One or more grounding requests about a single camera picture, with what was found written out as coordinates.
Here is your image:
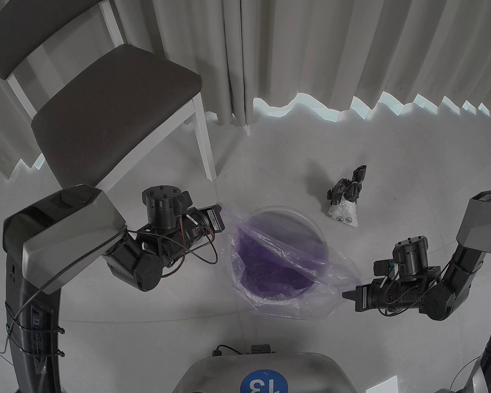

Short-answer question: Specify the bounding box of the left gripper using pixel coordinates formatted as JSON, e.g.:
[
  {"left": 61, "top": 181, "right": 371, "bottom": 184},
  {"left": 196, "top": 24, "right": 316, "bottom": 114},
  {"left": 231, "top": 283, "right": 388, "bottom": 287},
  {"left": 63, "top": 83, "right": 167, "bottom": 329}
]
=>
[{"left": 187, "top": 205, "right": 225, "bottom": 247}]

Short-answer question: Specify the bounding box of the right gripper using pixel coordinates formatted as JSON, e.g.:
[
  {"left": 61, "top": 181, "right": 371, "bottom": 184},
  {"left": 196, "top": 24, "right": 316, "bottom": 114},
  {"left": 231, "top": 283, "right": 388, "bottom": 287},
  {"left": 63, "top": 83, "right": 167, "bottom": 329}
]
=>
[{"left": 354, "top": 282, "right": 394, "bottom": 312}]

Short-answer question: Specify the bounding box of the purple plastic bag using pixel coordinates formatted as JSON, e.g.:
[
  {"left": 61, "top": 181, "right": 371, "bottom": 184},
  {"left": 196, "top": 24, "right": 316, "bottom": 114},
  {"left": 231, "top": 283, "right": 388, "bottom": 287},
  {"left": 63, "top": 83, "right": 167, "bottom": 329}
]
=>
[{"left": 219, "top": 205, "right": 363, "bottom": 322}]

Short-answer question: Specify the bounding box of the black plastic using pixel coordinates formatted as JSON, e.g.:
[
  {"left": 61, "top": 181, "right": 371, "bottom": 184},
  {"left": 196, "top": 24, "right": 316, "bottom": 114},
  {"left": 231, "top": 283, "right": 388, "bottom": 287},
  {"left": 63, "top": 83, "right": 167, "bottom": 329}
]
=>
[{"left": 327, "top": 164, "right": 367, "bottom": 204}]

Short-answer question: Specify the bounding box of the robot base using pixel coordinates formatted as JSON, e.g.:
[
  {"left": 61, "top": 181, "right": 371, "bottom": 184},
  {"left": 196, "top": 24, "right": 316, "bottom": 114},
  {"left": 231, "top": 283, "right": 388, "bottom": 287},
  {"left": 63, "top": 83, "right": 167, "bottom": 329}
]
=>
[{"left": 174, "top": 344, "right": 354, "bottom": 393}]

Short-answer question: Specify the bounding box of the white trash bin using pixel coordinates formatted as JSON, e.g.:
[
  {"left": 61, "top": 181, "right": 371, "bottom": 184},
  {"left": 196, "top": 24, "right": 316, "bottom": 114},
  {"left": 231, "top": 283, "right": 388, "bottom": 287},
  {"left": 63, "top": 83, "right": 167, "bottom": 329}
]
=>
[{"left": 231, "top": 205, "right": 325, "bottom": 304}]

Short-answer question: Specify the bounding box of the white chair with grey seat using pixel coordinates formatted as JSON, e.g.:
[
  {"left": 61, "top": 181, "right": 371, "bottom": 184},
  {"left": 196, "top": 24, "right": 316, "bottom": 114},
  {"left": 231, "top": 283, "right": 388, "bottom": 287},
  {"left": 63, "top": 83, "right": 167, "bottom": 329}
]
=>
[{"left": 0, "top": 0, "right": 217, "bottom": 191}]

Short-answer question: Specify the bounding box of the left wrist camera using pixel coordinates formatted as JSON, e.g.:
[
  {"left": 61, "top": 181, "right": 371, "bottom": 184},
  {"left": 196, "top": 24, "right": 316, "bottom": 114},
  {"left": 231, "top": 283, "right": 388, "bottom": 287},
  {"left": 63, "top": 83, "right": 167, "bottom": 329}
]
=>
[{"left": 178, "top": 190, "right": 194, "bottom": 217}]

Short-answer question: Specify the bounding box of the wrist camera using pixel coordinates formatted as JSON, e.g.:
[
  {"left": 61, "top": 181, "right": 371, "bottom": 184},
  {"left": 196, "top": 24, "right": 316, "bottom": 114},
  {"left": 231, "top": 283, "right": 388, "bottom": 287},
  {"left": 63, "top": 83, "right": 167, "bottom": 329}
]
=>
[
  {"left": 178, "top": 190, "right": 194, "bottom": 217},
  {"left": 373, "top": 258, "right": 395, "bottom": 278}
]

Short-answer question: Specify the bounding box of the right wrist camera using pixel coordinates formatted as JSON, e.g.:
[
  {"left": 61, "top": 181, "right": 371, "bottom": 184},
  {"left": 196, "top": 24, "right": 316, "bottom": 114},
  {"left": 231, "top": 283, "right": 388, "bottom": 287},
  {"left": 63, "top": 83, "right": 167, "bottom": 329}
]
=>
[{"left": 373, "top": 258, "right": 395, "bottom": 278}]

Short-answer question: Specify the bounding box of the black cable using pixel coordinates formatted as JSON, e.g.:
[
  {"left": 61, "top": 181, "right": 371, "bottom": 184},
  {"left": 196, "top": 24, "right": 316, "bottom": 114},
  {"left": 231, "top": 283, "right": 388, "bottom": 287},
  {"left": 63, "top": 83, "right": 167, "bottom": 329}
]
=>
[{"left": 212, "top": 344, "right": 246, "bottom": 358}]

